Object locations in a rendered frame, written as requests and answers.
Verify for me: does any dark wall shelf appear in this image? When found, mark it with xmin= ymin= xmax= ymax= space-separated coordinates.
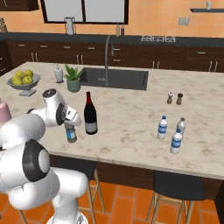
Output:
xmin=190 ymin=8 xmax=224 ymax=13

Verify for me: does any dark sink basin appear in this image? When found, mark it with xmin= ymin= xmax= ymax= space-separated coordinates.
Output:
xmin=79 ymin=66 xmax=150 ymax=91

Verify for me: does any dark-top pepper shaker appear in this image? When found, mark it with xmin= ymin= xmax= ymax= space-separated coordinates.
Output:
xmin=176 ymin=93 xmax=184 ymax=106

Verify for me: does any green plant in grey pot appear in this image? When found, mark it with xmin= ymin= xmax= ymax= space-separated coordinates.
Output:
xmin=63 ymin=63 xmax=86 ymax=94

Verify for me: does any grey kettle jug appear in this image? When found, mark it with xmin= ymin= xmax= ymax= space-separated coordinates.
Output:
xmin=63 ymin=17 xmax=77 ymax=36

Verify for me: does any dark wood island base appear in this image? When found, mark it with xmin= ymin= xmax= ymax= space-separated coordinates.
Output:
xmin=48 ymin=154 xmax=224 ymax=224

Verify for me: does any white blue-label plastic bottle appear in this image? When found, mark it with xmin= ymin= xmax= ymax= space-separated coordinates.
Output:
xmin=157 ymin=115 xmax=169 ymax=141
xmin=170 ymin=128 xmax=184 ymax=155

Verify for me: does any tan knife block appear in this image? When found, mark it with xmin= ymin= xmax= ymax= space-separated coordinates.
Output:
xmin=0 ymin=17 xmax=9 ymax=33

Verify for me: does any black wooden-leg stool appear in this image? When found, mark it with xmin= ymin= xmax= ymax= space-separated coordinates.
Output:
xmin=145 ymin=170 xmax=207 ymax=224
xmin=17 ymin=155 xmax=106 ymax=224

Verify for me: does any white-top salt shaker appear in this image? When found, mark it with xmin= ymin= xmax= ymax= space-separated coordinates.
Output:
xmin=166 ymin=92 xmax=174 ymax=105

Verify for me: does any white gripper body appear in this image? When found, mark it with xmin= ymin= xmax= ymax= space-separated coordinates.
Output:
xmin=69 ymin=106 xmax=83 ymax=128

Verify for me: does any clear plastic water bottle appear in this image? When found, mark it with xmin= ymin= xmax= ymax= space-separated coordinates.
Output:
xmin=176 ymin=117 xmax=187 ymax=136

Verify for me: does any white soap dispenser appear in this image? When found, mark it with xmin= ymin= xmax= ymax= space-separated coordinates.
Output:
xmin=53 ymin=63 xmax=65 ymax=84

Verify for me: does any dark wood upper cupboard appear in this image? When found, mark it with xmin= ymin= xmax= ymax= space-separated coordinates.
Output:
xmin=0 ymin=0 xmax=40 ymax=12

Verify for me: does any grey pedestal fruit bowl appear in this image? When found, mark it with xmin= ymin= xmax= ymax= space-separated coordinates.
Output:
xmin=6 ymin=73 xmax=42 ymax=97

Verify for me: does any grey wall socket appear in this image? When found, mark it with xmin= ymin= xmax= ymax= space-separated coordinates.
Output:
xmin=178 ymin=17 xmax=191 ymax=27

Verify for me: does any dark wood cupboard run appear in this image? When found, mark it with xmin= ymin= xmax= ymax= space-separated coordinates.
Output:
xmin=0 ymin=38 xmax=224 ymax=77

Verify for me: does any pink round object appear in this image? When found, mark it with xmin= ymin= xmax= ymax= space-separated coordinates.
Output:
xmin=0 ymin=99 xmax=12 ymax=123

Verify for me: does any black gas hob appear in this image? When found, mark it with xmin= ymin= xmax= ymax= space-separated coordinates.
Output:
xmin=141 ymin=34 xmax=177 ymax=44

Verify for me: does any dark glass wine bottle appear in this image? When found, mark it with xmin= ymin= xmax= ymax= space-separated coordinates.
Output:
xmin=83 ymin=91 xmax=99 ymax=136

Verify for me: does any grey curved tap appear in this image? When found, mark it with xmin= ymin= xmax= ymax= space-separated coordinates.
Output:
xmin=103 ymin=35 xmax=116 ymax=88

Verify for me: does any black-framed window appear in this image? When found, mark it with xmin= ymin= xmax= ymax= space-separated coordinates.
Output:
xmin=39 ymin=0 xmax=130 ymax=25

